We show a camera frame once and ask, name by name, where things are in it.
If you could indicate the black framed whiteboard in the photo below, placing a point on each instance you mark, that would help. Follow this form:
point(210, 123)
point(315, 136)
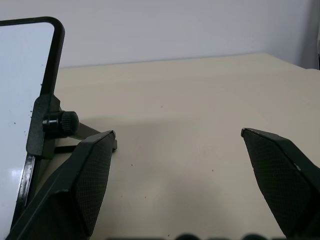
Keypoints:
point(17, 100)

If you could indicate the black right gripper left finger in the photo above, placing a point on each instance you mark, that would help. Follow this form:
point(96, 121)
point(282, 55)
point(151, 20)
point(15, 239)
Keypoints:
point(85, 185)

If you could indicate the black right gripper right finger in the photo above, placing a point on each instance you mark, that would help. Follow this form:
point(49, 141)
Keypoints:
point(277, 180)

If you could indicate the black whiteboard stand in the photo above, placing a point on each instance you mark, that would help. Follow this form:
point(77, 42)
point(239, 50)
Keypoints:
point(50, 125)

